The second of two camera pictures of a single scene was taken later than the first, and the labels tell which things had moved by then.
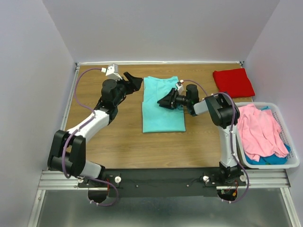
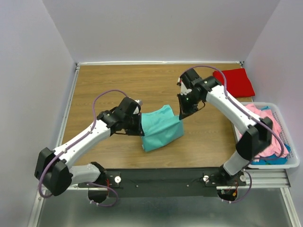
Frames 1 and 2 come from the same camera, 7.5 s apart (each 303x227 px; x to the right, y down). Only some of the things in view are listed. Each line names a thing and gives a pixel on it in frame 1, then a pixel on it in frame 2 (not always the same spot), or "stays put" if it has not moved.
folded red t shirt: [234, 82] stays put
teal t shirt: [155, 117] -> [160, 128]
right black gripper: [169, 101] -> [184, 110]
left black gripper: [134, 85] -> [138, 131]
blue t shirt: [268, 160] stays put
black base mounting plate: [161, 182] stays put
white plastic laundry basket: [292, 160] stays put
